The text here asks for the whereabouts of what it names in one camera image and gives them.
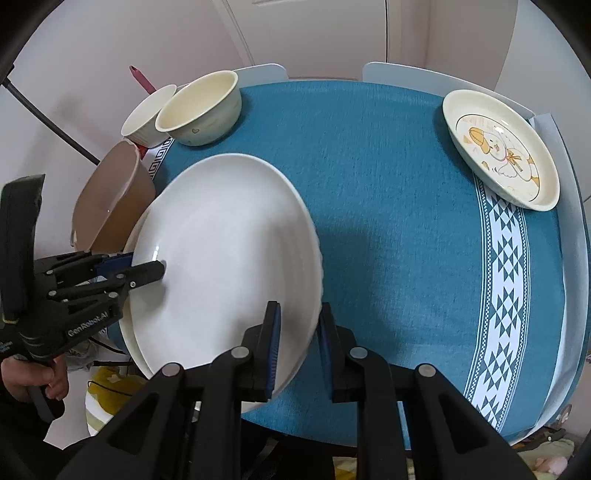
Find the light green cloth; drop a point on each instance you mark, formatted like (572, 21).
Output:
(545, 447)

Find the printed table mat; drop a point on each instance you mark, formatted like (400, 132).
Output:
(157, 159)

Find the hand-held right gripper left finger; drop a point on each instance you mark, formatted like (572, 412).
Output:
(275, 350)

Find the light blue under cloth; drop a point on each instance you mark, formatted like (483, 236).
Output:
(570, 323)

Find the cartoon print plate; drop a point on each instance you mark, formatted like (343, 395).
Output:
(498, 147)

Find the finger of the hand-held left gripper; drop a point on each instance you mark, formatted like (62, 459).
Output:
(143, 273)
(115, 266)

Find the cream bowl with heart print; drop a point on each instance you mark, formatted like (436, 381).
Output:
(203, 106)

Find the large white plate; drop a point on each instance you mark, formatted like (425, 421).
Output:
(221, 240)

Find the white ribbed bowl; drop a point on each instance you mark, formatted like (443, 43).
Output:
(143, 120)

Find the person's left forearm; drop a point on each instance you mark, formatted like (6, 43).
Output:
(14, 438)

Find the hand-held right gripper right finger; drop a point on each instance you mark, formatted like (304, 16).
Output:
(325, 355)

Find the brown plastic bowl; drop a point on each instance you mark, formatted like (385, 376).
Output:
(115, 203)

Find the person's left hand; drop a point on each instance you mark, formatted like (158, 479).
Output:
(23, 374)

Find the black pole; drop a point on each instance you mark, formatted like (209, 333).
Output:
(46, 122)

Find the blue patterned tablecloth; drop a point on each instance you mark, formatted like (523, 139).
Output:
(392, 230)

